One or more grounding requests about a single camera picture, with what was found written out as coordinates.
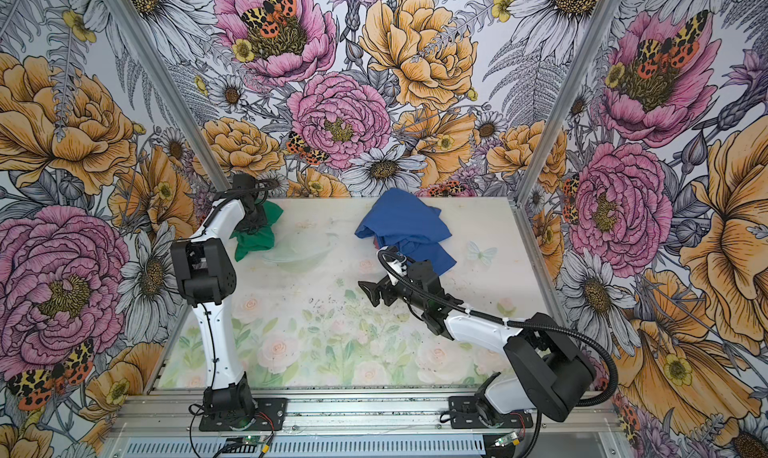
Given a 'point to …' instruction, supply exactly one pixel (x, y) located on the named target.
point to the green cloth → (264, 239)
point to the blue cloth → (401, 220)
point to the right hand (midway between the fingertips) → (373, 281)
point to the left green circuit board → (251, 439)
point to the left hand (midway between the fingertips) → (252, 229)
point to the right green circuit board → (505, 440)
